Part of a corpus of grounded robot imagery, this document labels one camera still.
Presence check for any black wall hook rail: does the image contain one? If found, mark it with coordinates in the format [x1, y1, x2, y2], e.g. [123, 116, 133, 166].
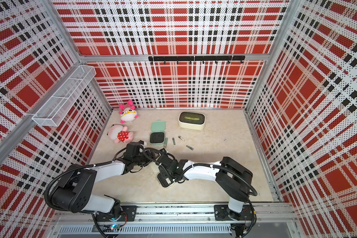
[148, 56, 246, 63]

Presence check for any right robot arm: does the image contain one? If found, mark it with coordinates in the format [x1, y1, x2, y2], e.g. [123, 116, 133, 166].
[155, 152, 257, 214]

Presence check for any green nail clipper case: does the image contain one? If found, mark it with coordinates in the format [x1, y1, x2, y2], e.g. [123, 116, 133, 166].
[149, 121, 166, 145]

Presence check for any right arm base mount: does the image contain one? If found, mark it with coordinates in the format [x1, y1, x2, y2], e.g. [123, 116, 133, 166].
[214, 204, 253, 221]

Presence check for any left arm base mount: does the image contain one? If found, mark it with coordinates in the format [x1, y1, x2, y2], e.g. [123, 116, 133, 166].
[96, 205, 137, 222]

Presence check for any white wire mesh basket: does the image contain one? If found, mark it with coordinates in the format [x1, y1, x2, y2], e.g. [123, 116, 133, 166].
[32, 65, 96, 127]

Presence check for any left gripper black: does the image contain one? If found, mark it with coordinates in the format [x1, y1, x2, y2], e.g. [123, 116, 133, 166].
[133, 149, 160, 167]

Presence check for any pink doll red dress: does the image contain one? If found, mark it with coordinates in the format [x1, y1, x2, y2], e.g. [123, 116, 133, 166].
[107, 125, 134, 144]

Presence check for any large green nail clipper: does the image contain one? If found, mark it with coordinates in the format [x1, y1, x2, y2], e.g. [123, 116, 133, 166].
[163, 137, 169, 149]

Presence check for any pink owl plush toy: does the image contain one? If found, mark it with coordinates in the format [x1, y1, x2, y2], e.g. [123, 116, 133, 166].
[119, 100, 139, 124]

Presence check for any cream tissue box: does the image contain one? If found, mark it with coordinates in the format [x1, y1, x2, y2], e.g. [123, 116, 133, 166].
[178, 112, 206, 131]

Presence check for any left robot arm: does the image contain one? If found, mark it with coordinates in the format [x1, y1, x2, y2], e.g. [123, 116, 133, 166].
[44, 141, 156, 217]

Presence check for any aluminium front rail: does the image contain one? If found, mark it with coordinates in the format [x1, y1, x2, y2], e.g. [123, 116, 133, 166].
[47, 202, 302, 238]

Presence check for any cream case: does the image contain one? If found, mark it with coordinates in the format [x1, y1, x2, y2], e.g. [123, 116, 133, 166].
[150, 162, 174, 188]

